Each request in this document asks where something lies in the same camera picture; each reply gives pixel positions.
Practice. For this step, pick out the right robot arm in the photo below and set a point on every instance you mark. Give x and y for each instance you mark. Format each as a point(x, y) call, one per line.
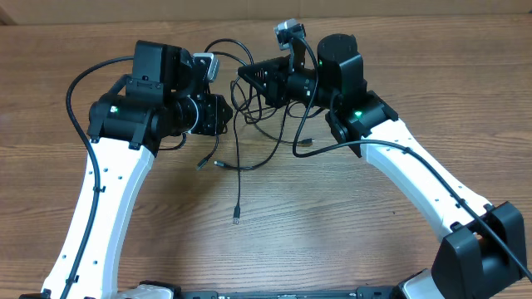
point(482, 246)

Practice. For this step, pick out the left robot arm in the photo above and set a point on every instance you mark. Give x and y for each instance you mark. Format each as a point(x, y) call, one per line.
point(165, 94)

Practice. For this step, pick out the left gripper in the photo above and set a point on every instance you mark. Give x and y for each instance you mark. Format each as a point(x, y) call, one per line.
point(214, 123)

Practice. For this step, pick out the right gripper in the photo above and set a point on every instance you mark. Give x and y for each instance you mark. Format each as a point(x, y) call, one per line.
point(274, 89)

